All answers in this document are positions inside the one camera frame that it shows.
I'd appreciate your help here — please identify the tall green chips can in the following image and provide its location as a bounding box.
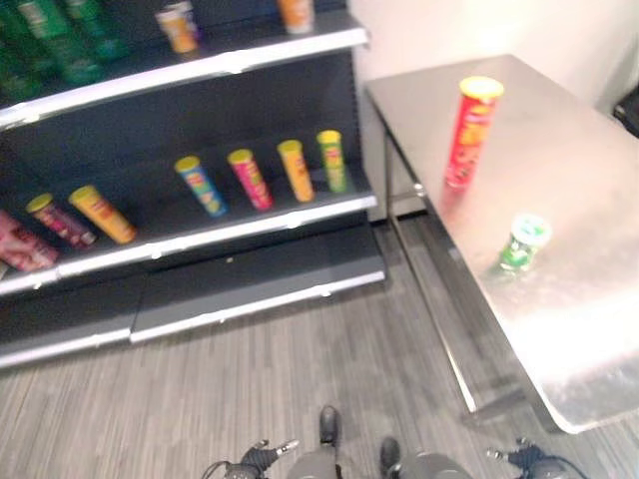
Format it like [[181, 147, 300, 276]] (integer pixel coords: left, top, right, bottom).
[[316, 129, 348, 194]]

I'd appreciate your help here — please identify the short green chips can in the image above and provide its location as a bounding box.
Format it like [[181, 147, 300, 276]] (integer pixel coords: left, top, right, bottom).
[[489, 213, 553, 278]]

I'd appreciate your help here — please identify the tall red chips can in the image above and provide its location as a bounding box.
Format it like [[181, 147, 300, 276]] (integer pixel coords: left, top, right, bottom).
[[443, 75, 505, 190]]

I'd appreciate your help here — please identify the black object by wall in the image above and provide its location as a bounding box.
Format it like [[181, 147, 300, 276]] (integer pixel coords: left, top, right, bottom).
[[612, 92, 639, 136]]

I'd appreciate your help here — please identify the dark grey shop shelf unit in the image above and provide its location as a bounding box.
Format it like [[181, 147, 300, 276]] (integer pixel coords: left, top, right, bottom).
[[0, 0, 388, 371]]

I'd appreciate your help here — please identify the tall pink chips can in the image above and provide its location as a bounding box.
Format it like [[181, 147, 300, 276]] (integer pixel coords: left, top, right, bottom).
[[227, 148, 275, 212]]

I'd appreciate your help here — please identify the green snack bag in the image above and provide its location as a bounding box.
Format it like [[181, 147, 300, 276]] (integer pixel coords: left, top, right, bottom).
[[49, 0, 134, 86], [0, 0, 66, 104]]

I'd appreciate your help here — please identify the stainless steel table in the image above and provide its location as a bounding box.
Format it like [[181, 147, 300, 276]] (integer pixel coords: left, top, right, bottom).
[[363, 53, 639, 435]]

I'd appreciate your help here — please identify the tall orange chips can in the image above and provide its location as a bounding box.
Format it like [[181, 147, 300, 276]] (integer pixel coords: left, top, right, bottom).
[[277, 139, 316, 204]]

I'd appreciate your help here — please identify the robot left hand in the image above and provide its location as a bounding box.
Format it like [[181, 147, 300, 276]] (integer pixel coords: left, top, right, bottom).
[[227, 438, 302, 479]]

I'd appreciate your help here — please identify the pink snack bag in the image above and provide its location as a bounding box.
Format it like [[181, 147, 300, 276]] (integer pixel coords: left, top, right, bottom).
[[0, 209, 61, 272]]

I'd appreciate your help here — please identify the tall yellow chips can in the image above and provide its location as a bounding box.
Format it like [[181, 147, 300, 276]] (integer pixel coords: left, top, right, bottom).
[[68, 185, 138, 245]]

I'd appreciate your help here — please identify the tall maroon chips can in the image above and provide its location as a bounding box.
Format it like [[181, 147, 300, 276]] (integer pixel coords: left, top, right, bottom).
[[25, 193, 99, 249]]

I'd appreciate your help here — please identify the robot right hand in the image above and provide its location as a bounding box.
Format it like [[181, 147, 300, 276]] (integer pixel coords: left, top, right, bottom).
[[485, 437, 565, 479]]

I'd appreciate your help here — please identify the tall blue chips can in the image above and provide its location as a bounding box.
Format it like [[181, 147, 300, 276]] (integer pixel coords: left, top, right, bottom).
[[174, 155, 230, 219]]

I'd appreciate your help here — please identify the short orange cup can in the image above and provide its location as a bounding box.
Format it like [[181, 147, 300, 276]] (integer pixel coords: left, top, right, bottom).
[[154, 1, 201, 55]]

